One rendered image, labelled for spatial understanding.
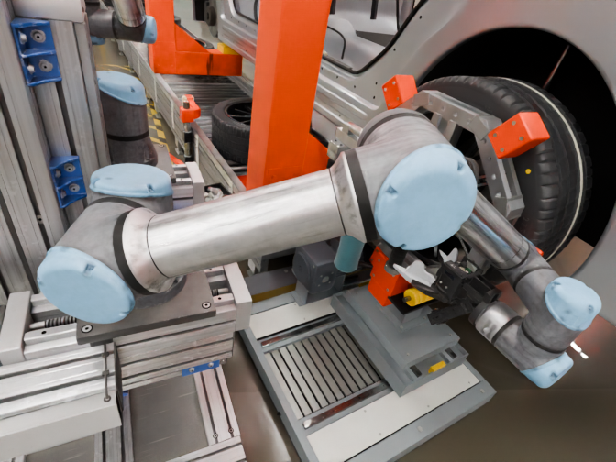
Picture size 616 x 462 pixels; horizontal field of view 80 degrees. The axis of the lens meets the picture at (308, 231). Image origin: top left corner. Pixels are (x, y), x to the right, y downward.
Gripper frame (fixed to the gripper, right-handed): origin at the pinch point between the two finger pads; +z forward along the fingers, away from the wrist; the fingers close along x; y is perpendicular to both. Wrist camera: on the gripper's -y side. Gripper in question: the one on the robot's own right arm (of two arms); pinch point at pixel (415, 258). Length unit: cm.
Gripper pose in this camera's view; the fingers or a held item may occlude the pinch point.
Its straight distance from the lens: 92.1
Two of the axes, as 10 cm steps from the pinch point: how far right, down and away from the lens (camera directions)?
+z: -4.9, -5.7, 6.6
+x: -8.6, 1.8, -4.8
